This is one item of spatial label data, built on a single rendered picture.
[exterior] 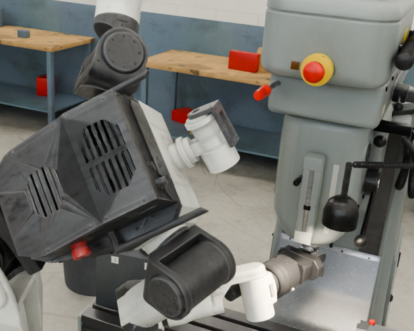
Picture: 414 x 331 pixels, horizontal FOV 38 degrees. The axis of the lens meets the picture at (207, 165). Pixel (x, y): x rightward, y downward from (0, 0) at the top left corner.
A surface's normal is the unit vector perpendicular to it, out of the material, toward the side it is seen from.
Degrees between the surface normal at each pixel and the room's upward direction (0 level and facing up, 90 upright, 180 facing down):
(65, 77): 90
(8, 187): 74
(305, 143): 90
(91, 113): 66
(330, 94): 90
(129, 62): 61
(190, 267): 26
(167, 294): 96
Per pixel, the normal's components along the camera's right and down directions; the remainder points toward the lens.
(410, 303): 0.07, -0.93
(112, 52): 0.40, -0.14
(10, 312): -0.02, 0.36
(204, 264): 0.42, -0.60
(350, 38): -0.37, 0.31
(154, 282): -0.62, 0.34
